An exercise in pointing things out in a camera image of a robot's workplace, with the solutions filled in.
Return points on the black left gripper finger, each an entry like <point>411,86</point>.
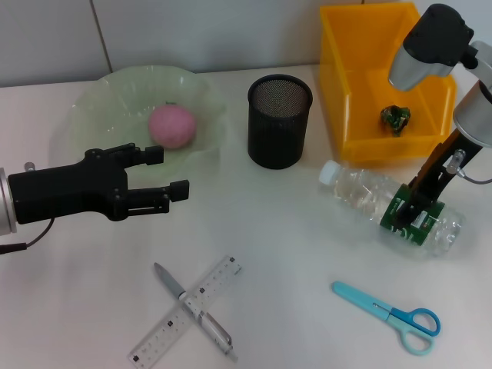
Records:
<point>180,190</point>
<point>154,155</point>

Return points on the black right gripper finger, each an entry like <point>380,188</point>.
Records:
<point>413,205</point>

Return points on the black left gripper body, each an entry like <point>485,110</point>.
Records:
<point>65,192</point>

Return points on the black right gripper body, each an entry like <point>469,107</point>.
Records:
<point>442,169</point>

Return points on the pink peach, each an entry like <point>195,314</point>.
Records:
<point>172,127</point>

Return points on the clear bottle with green label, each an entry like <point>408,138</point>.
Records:
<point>361,192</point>

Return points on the green plastic wrapper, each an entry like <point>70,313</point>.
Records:
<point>395,119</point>

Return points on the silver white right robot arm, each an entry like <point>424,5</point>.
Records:
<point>434,42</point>

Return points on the translucent green fruit bowl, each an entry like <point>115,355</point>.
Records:
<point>115,115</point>

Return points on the transparent plastic ruler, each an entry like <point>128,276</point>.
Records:
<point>219,282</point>

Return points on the blue scissors with sheath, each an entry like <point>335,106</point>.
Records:
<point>384,309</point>

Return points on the black mesh pen holder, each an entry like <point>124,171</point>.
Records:
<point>276,130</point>

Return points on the grey white pen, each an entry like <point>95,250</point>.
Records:
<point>213,330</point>

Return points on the yellow plastic bin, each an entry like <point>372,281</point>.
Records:
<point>365,57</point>

